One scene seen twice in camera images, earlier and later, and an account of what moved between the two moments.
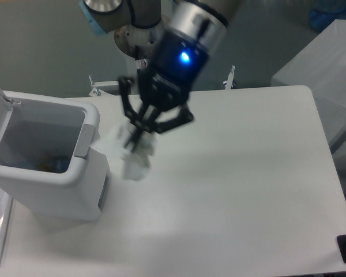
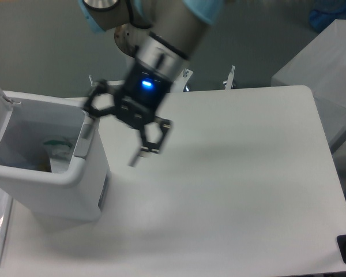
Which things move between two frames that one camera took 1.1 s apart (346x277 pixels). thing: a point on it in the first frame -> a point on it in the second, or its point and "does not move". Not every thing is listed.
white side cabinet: x=327 y=64 does not move
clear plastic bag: x=134 y=150 -> x=60 y=153
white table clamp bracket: x=96 y=91 does not move
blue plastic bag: x=326 y=12 does not move
